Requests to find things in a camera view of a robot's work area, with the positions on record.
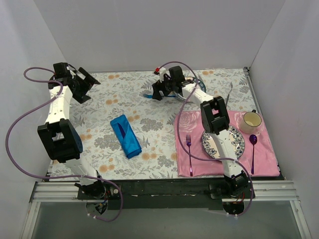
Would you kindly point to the floral tablecloth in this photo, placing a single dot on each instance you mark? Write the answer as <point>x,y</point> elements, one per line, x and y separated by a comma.
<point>124,93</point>

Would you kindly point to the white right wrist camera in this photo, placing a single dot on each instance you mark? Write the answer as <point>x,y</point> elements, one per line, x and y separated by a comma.
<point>161,72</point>

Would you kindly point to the purple metallic spoon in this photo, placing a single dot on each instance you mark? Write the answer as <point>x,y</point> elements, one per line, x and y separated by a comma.
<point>253,140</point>

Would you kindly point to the blue satin napkin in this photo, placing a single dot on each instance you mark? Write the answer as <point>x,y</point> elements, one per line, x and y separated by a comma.
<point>129,143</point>

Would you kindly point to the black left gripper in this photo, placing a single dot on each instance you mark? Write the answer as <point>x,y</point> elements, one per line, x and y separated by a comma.
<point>83,84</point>

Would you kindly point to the blue floral dinner plate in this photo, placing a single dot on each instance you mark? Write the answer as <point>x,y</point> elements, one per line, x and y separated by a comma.
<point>236,139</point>

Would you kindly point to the aluminium frame rail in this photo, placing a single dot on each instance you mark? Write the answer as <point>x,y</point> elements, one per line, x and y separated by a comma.
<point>264,190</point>

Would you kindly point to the teal handled knife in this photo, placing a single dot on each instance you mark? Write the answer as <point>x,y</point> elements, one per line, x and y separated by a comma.
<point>201,83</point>

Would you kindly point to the blue fork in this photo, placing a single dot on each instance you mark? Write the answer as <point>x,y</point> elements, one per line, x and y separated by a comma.
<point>150,96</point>

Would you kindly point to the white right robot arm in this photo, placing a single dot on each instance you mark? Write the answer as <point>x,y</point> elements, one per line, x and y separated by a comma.
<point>215,121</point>

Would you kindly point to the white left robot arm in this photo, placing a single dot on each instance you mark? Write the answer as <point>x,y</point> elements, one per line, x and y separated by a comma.
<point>58,135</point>

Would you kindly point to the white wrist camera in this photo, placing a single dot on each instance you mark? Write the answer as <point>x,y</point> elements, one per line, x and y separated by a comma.
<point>161,72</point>
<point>74,73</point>

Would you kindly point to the white plate teal rim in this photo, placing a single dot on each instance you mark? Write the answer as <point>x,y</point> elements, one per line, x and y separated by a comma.
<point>187,78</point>

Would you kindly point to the purple metallic fork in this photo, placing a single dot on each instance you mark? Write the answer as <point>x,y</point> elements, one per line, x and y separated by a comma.
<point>188,143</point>

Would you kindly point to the cream ceramic mug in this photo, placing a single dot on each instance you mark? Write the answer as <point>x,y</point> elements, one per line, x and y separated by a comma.
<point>250,122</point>

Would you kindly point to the purple knife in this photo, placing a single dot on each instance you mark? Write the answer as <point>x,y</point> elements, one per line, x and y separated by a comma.
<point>123,133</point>

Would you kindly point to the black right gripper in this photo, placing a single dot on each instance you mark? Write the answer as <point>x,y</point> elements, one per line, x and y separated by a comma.
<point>157,90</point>

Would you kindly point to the pink floral placemat cloth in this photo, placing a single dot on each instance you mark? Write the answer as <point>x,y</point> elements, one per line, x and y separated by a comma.
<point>265,162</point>

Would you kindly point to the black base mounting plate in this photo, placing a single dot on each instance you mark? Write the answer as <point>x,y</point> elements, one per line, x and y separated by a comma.
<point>212,193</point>

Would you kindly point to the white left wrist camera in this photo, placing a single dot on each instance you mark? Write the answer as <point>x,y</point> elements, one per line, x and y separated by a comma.
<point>74,73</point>

